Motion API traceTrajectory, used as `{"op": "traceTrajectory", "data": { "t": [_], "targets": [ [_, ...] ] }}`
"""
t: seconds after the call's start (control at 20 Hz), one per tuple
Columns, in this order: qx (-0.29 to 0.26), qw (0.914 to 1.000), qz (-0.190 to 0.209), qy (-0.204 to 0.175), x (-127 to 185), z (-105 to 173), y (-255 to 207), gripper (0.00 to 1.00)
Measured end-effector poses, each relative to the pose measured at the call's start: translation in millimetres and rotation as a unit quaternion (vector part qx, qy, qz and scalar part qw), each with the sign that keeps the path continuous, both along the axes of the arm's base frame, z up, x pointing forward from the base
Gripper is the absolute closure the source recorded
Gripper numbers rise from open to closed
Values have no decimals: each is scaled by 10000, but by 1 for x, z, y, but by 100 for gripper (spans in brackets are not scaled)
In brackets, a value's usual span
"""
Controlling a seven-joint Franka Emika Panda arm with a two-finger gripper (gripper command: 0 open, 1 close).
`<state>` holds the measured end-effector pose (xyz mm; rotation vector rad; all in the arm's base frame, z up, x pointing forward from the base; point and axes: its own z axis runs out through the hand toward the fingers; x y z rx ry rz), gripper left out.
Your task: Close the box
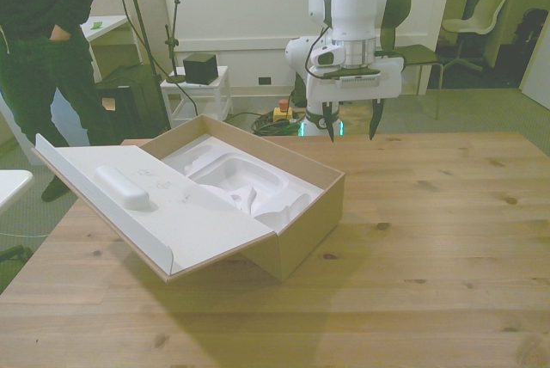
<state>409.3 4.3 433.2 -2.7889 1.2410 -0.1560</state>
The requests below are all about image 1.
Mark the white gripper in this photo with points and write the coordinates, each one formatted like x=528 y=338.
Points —
x=365 y=82

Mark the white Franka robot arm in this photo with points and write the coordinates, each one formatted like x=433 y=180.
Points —
x=350 y=7

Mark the white moulded box insert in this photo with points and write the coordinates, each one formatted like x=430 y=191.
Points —
x=245 y=181

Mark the black cube box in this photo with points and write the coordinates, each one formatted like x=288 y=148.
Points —
x=199 y=68

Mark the brown cardboard box with lid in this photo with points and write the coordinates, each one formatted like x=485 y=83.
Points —
x=202 y=200

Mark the yellow emergency stop button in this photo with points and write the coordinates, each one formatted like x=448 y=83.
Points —
x=284 y=112

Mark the dark seat wooden stool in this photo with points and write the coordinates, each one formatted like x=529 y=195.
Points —
x=423 y=67

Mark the white plastic chair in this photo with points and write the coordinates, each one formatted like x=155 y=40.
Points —
x=472 y=28

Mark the small white side table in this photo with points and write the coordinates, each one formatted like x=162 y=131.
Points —
x=202 y=93

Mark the black equipment case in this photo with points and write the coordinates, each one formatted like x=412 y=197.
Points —
x=129 y=103

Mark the white desk with green note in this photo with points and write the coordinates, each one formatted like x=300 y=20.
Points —
x=109 y=37

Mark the person in dark clothes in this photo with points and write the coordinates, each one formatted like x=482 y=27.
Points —
x=45 y=54

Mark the white round table edge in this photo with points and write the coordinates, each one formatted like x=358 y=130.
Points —
x=10 y=187

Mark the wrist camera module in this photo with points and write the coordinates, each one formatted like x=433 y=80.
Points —
x=328 y=58

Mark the black camera tripod stand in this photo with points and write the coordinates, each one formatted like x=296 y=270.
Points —
x=142 y=28

